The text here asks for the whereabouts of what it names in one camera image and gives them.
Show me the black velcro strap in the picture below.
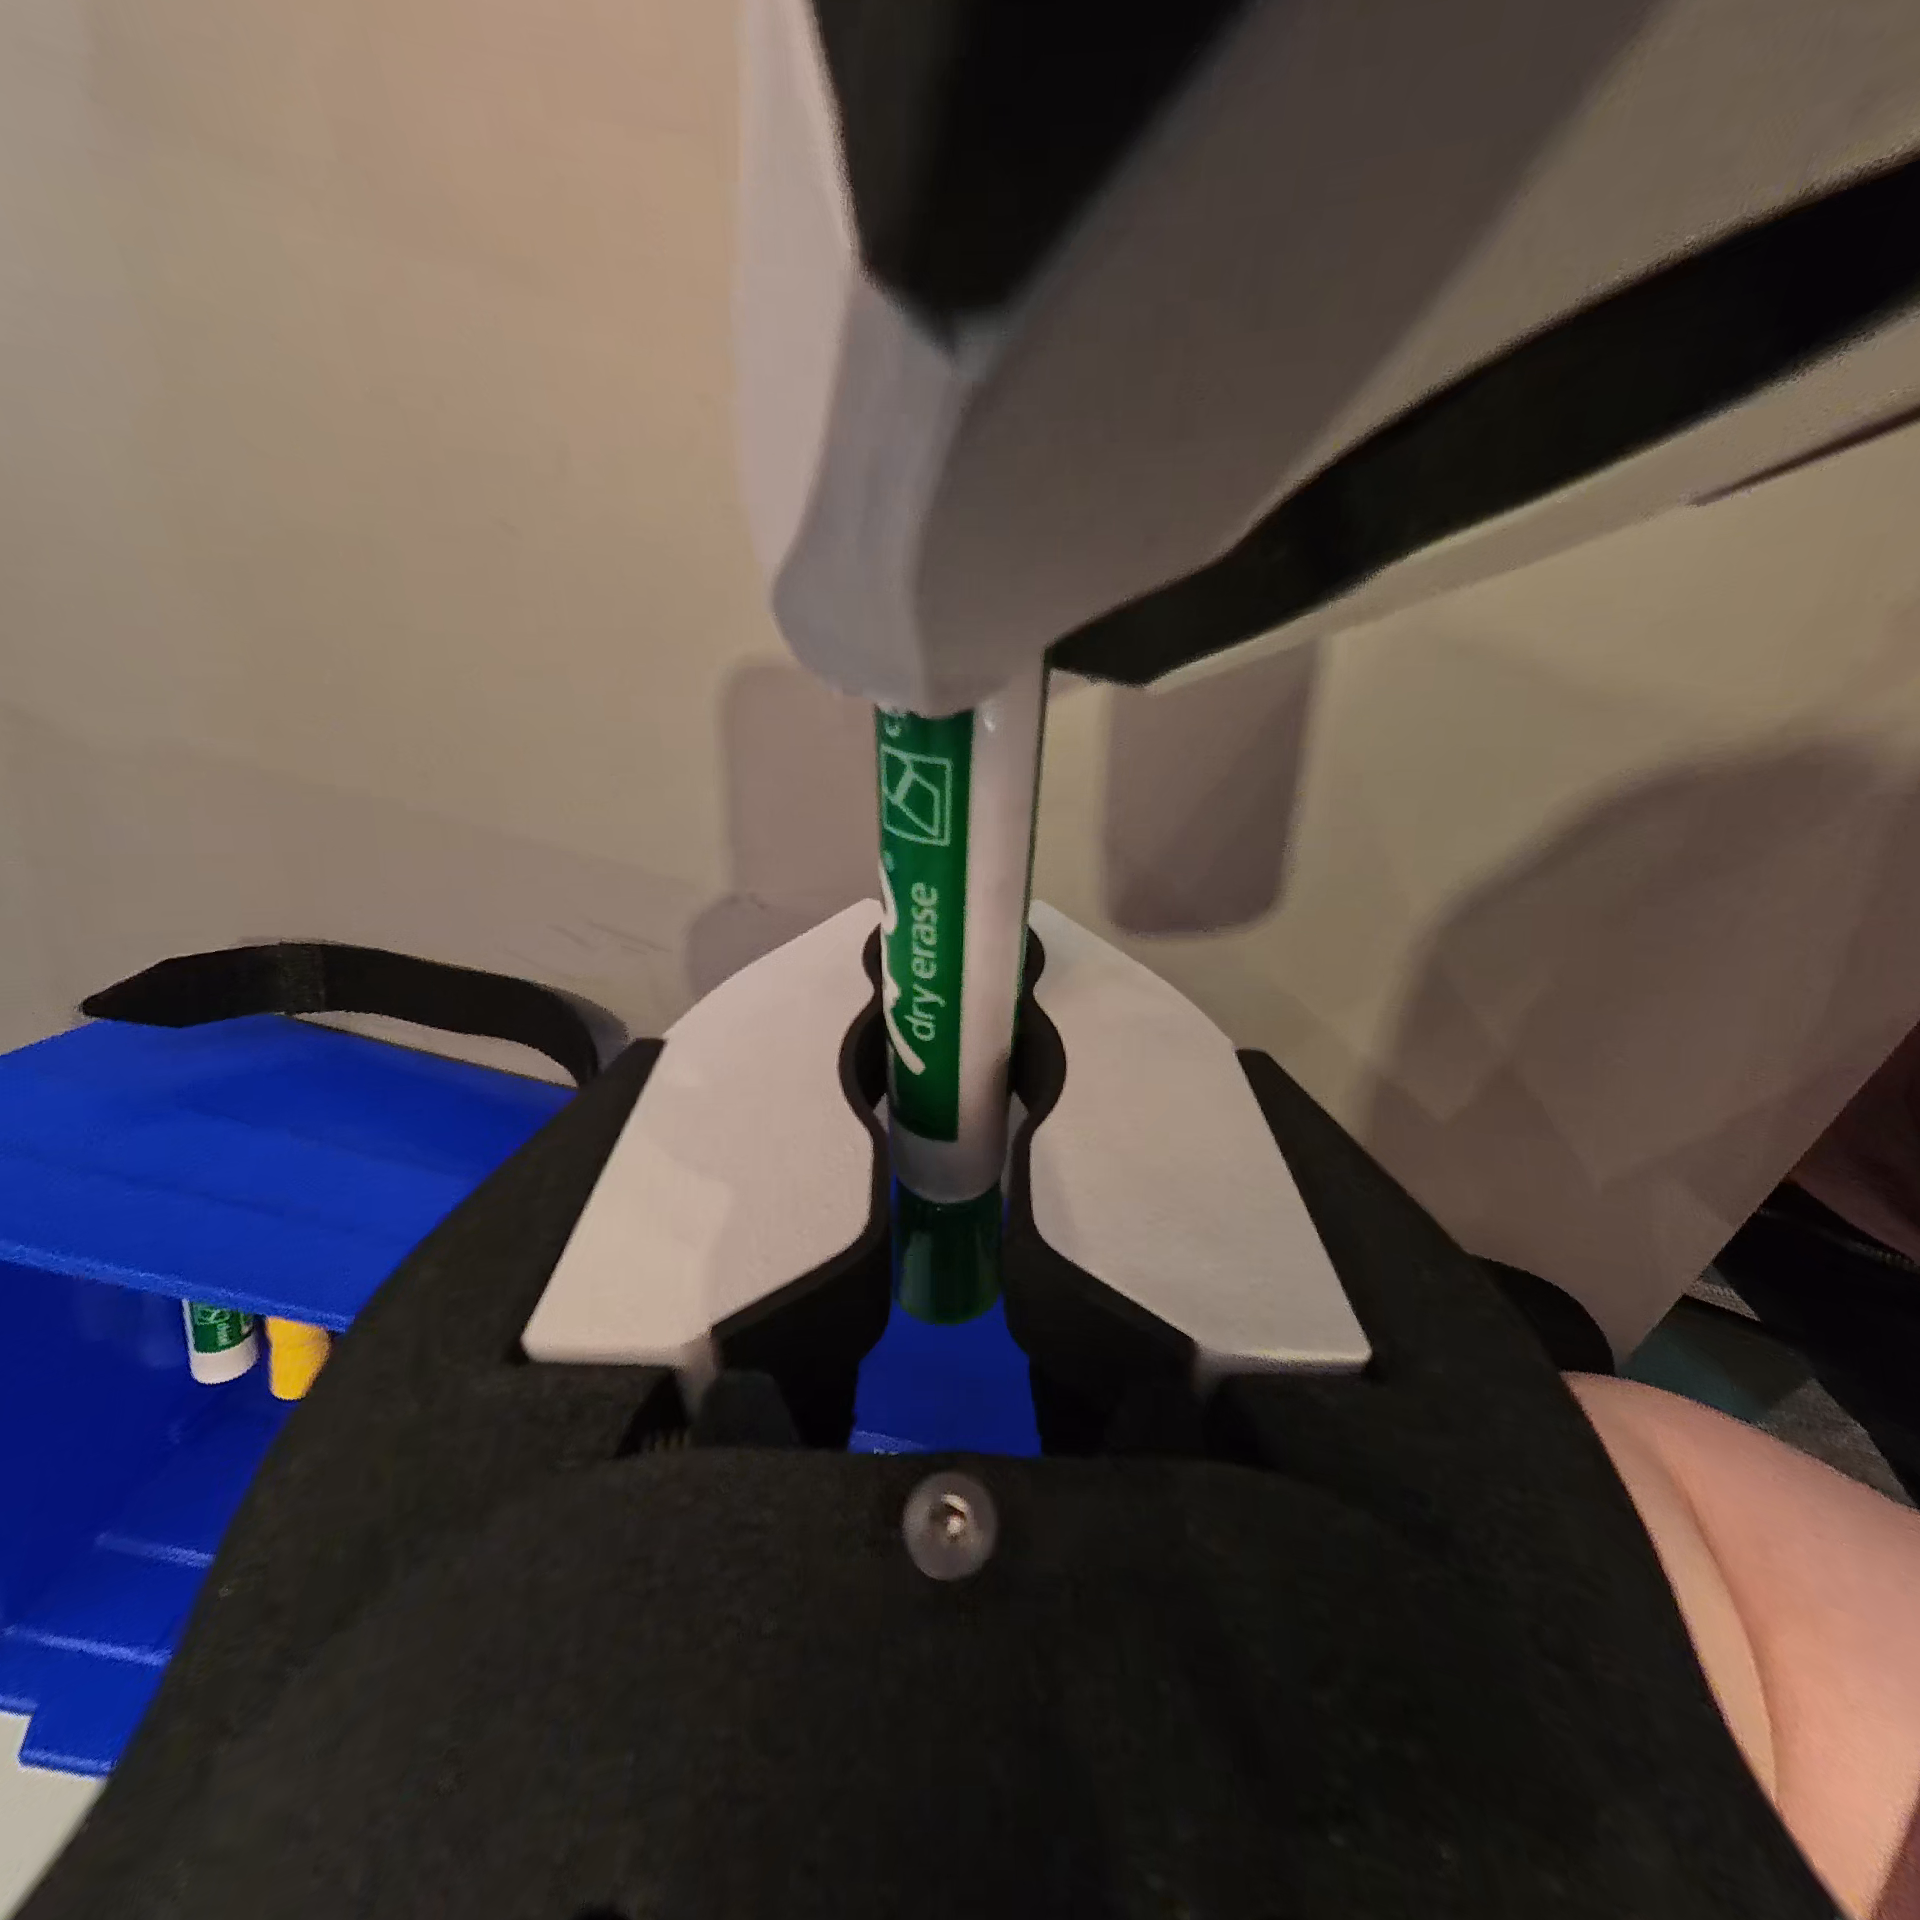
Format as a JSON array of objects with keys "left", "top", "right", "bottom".
[{"left": 80, "top": 940, "right": 605, "bottom": 1086}]

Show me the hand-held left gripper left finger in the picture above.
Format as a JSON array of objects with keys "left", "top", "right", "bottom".
[{"left": 522, "top": 896, "right": 894, "bottom": 1448}]

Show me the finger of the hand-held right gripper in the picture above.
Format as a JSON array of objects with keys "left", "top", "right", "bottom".
[
  {"left": 731, "top": 0, "right": 1920, "bottom": 717},
  {"left": 1046, "top": 223, "right": 1920, "bottom": 695}
]

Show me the blue plastic bin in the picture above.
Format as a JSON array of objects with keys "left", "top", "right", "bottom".
[{"left": 0, "top": 1012, "right": 1046, "bottom": 1782}]

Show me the black chair armrest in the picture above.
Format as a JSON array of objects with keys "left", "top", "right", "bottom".
[{"left": 1476, "top": 1258, "right": 1624, "bottom": 1376}]

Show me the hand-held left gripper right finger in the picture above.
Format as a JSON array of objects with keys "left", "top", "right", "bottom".
[{"left": 1007, "top": 900, "right": 1375, "bottom": 1453}]

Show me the person's left forearm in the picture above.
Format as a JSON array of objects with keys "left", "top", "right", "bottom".
[{"left": 1567, "top": 1371, "right": 1920, "bottom": 1920}]

